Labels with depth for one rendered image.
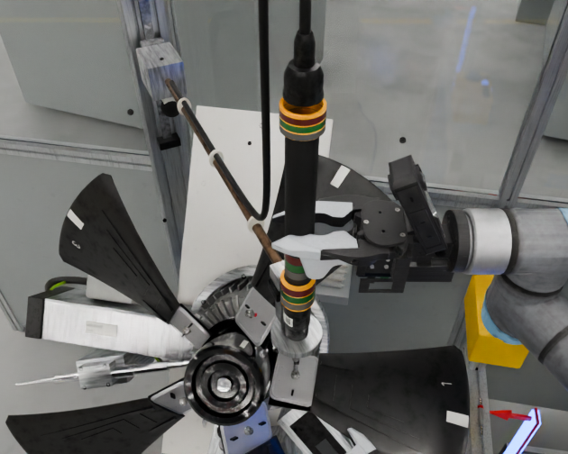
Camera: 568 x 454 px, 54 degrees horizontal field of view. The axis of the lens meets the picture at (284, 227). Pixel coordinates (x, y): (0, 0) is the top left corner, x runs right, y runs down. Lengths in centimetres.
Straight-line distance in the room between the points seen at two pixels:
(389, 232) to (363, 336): 138
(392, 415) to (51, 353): 183
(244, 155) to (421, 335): 109
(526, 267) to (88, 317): 73
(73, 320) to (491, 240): 73
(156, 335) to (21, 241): 115
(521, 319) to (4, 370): 211
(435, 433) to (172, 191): 87
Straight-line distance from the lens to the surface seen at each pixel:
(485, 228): 63
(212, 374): 82
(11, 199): 195
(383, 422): 85
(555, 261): 67
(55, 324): 109
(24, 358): 251
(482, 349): 114
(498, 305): 74
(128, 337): 103
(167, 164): 137
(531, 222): 66
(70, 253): 97
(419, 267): 65
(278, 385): 85
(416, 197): 56
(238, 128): 106
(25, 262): 218
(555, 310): 72
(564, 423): 238
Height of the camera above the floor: 193
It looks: 44 degrees down
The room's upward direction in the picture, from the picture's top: straight up
